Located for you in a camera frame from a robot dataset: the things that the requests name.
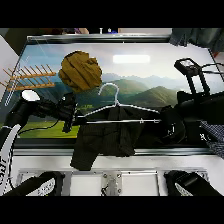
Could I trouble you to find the white clothes hanger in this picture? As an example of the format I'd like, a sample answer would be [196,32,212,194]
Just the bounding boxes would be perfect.
[76,82,163,125]

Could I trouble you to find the wooden peg rack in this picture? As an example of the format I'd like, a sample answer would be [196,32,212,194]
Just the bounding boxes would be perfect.
[0,63,58,93]

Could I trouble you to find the heap of clothes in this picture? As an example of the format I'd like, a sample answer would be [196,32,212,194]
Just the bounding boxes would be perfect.
[169,28,224,53]

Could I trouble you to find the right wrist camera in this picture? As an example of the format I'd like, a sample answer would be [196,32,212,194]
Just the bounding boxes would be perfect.
[173,57,212,98]

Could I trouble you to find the striped shirt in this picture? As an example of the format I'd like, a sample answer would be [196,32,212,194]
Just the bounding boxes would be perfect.
[69,105,175,171]

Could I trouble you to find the silver frame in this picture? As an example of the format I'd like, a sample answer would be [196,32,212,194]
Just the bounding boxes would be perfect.
[13,33,216,197]

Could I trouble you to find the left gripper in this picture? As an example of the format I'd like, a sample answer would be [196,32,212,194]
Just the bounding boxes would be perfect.
[58,92,80,134]

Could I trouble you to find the mustard garment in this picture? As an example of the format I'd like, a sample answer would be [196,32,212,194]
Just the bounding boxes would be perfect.
[58,50,104,94]

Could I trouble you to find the black cable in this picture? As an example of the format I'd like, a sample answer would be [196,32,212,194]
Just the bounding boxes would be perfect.
[17,119,62,137]
[199,61,224,76]

